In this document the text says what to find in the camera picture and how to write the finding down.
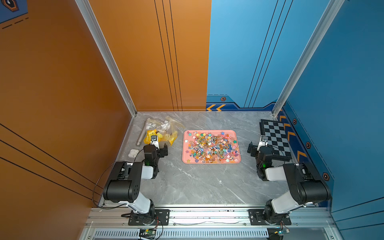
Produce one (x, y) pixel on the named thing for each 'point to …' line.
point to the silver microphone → (142, 134)
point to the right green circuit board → (281, 232)
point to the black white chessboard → (278, 139)
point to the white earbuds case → (133, 153)
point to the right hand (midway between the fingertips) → (259, 143)
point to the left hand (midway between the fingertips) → (158, 141)
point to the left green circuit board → (148, 233)
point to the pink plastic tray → (211, 146)
